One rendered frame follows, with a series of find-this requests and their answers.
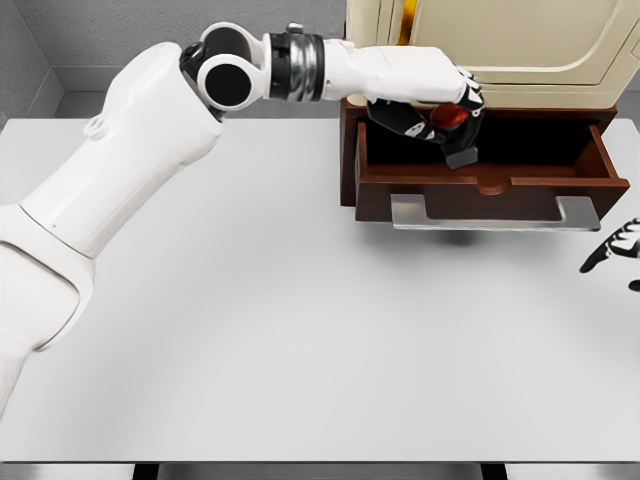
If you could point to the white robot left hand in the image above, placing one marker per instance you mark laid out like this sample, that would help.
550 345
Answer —
415 70

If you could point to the black switch with red button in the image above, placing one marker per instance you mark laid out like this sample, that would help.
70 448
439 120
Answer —
461 150

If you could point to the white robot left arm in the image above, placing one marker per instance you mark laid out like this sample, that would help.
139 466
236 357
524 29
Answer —
125 150

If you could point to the cream cabinet with brown base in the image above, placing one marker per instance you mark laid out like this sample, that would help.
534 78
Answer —
540 45

